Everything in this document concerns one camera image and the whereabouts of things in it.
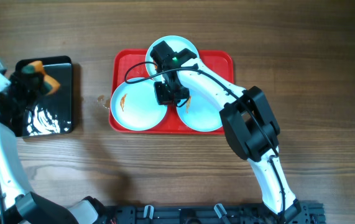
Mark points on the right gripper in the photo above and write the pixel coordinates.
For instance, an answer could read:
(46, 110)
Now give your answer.
(163, 99)

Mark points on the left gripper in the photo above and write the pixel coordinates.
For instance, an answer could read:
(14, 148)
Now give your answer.
(20, 80)

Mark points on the light blue plate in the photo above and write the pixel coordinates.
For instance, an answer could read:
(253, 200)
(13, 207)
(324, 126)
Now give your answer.
(134, 105)
(177, 43)
(199, 115)

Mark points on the orange green sponge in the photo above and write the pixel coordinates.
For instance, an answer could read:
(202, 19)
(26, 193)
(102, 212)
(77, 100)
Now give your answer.
(37, 78)

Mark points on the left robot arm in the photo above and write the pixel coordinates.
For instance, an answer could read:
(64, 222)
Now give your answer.
(18, 201)

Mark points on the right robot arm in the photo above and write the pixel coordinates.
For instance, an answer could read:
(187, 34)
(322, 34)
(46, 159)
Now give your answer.
(249, 124)

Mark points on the black water tray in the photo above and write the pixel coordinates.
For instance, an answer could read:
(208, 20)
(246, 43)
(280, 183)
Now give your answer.
(52, 114)

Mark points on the red plastic tray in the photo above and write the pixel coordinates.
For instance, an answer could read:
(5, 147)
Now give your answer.
(219, 61)

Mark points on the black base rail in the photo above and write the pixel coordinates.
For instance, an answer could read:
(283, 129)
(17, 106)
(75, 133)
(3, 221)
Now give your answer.
(256, 213)

